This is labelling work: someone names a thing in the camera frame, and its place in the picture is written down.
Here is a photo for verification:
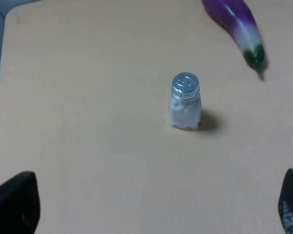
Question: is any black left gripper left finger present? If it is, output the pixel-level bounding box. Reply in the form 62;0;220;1
0;171;41;234

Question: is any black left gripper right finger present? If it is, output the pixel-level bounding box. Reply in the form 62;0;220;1
278;168;293;234

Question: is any small bottle with silver cap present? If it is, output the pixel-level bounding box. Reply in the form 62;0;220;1
169;72;202;130

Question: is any purple toy eggplant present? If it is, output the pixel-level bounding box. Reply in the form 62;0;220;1
202;0;265;73

